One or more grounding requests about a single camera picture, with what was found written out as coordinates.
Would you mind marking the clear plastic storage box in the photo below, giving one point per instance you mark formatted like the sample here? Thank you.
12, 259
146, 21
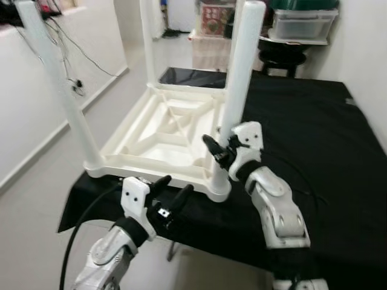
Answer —
302, 25

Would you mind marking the small clear plastic packet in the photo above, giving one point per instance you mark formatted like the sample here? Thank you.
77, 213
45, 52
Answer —
351, 101

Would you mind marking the white plastic children table top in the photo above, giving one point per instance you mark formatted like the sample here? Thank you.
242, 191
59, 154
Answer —
151, 139

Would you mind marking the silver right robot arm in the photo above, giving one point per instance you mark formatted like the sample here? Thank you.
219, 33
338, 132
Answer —
275, 205

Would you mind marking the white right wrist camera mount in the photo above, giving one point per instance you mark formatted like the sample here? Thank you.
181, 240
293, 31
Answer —
249, 140

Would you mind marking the black tablecloth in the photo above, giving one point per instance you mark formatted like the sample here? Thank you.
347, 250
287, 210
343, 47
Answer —
314, 151

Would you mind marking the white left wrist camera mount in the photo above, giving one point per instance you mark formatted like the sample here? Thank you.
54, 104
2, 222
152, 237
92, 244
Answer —
134, 199

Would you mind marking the pink cloth covered table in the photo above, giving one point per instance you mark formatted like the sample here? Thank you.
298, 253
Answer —
211, 53

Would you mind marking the black electronic device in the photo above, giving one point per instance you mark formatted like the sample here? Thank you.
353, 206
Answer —
12, 12

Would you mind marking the red printed box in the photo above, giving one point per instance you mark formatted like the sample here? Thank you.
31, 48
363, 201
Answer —
213, 19

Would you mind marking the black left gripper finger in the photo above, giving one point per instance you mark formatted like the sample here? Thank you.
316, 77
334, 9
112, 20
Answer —
160, 184
181, 198

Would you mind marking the white refrigerator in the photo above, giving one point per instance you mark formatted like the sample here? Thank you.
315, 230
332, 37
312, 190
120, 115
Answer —
178, 12

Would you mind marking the black stool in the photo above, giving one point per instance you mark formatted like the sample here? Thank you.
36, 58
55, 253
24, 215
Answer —
281, 65

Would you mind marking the dark green box lid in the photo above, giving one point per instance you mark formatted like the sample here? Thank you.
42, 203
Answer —
302, 4

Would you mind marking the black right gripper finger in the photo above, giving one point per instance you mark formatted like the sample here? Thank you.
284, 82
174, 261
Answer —
213, 148

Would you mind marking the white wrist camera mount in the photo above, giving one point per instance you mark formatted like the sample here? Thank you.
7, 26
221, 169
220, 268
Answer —
134, 199
249, 140

